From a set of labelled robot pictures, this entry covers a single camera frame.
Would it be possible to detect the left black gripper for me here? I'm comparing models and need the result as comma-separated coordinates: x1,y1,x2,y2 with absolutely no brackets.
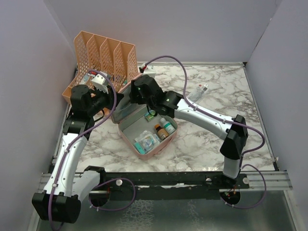
88,84,124,116

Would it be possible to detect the alcohol wipes plastic bag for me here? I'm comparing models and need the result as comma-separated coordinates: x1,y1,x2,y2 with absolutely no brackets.
135,130,160,153

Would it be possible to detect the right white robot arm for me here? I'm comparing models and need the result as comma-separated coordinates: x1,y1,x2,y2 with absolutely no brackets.
130,75,248,188

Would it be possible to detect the small green box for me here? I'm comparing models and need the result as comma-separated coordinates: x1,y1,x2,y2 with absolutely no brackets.
144,114,154,121

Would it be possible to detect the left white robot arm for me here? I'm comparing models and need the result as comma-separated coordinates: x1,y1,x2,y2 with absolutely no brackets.
32,85,124,223

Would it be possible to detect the blue item plastic bag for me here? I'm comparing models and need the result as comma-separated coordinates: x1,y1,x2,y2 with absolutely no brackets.
134,142,145,154

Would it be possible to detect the long white packaged strip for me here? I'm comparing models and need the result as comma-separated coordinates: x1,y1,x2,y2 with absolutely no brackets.
187,84,208,103

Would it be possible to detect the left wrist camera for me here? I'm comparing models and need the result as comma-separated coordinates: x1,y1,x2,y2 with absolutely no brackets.
89,71,111,94

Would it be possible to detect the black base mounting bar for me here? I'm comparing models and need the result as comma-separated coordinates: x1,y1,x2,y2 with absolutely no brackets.
86,166,249,202

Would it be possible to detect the pink medicine kit case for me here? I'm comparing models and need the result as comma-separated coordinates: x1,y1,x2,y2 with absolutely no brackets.
111,83,178,160

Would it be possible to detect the orange mesh file organizer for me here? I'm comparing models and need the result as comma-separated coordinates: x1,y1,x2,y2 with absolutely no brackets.
62,31,139,103

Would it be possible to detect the brown bottle orange cap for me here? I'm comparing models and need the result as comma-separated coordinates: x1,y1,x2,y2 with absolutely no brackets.
154,124,169,141

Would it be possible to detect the white medicine bottle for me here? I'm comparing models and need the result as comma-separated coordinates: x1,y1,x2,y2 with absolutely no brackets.
160,117,176,135

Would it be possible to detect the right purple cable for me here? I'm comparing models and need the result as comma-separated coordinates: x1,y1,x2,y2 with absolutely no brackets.
141,55,268,209

